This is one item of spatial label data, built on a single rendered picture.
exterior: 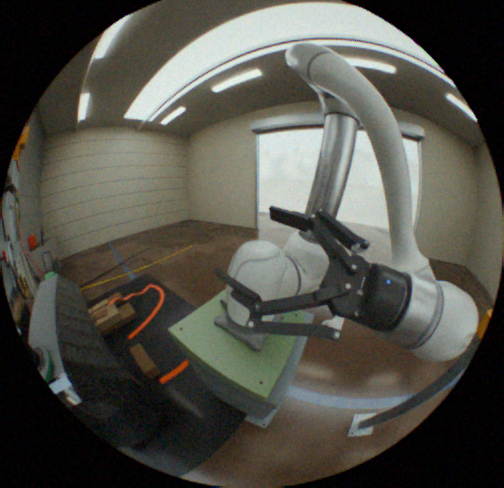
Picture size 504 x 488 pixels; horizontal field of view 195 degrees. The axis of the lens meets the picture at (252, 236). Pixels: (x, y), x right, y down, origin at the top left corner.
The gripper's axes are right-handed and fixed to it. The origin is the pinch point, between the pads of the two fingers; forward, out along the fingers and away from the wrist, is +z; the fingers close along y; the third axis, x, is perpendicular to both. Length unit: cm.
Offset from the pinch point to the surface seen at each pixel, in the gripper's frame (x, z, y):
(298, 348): -39.3, -15.8, -8.9
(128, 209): -132, 580, -22
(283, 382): -32.1, -17.4, -20.0
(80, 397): -7, 17, -81
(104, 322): -72, 121, -120
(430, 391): -37, -88, -11
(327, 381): -118, -59, -22
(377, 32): 168, -56, 281
